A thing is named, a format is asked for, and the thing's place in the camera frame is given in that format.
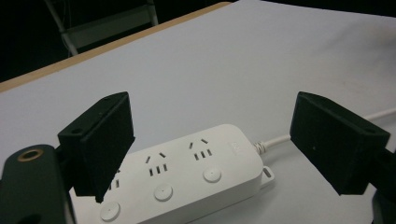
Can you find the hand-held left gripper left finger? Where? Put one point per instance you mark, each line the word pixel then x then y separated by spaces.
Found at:
pixel 102 146

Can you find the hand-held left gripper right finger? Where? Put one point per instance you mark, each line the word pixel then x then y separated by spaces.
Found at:
pixel 333 146

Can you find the white power strip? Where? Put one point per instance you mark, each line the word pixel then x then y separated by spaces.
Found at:
pixel 186 180

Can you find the grey metal chair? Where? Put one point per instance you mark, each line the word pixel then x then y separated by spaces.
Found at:
pixel 102 25

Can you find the white tablecloth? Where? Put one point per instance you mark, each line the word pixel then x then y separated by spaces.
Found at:
pixel 218 68

